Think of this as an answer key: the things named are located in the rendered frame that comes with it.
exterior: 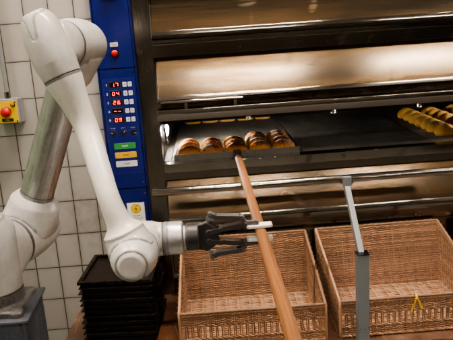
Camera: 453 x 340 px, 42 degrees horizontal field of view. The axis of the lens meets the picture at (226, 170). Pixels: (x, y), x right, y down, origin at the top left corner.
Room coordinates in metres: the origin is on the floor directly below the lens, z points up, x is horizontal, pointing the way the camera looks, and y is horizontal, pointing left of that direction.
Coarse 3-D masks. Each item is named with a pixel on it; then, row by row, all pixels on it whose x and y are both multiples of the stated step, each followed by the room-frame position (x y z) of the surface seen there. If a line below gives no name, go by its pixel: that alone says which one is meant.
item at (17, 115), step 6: (0, 102) 2.38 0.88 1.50; (6, 102) 2.38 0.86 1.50; (12, 102) 2.38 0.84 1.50; (18, 102) 2.39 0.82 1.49; (0, 108) 2.38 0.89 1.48; (12, 108) 2.38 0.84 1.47; (18, 108) 2.38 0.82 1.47; (0, 114) 2.38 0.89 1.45; (12, 114) 2.38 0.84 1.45; (18, 114) 2.38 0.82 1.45; (24, 114) 2.44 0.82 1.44; (0, 120) 2.38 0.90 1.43; (6, 120) 2.38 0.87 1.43; (12, 120) 2.38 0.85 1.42; (18, 120) 2.38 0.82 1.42; (24, 120) 2.43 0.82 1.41
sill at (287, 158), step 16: (400, 144) 2.54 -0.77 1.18; (416, 144) 2.52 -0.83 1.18; (432, 144) 2.50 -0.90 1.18; (448, 144) 2.50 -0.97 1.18; (208, 160) 2.49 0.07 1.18; (224, 160) 2.47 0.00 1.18; (256, 160) 2.48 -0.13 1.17; (272, 160) 2.48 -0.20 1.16; (288, 160) 2.48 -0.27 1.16; (304, 160) 2.48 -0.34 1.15; (320, 160) 2.48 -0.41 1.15; (336, 160) 2.48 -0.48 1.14
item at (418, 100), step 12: (432, 96) 2.35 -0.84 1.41; (444, 96) 2.35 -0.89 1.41; (276, 108) 2.33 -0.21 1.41; (288, 108) 2.33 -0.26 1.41; (300, 108) 2.33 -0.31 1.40; (312, 108) 2.33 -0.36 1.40; (324, 108) 2.33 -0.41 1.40; (336, 108) 2.34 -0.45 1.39; (348, 108) 2.34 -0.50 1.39; (168, 120) 2.32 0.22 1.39; (180, 120) 2.32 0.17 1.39
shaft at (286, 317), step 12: (240, 156) 2.39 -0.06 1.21; (240, 168) 2.19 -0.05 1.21; (252, 192) 1.85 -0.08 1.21; (252, 204) 1.72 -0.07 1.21; (252, 216) 1.63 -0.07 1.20; (264, 228) 1.51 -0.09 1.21; (264, 240) 1.41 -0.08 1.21; (264, 252) 1.34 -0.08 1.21; (264, 264) 1.29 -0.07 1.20; (276, 264) 1.27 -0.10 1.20; (276, 276) 1.19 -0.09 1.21; (276, 288) 1.14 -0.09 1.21; (276, 300) 1.09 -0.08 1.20; (288, 300) 1.08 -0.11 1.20; (288, 312) 1.03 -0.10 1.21; (288, 324) 0.98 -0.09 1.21; (288, 336) 0.95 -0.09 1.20; (300, 336) 0.95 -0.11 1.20
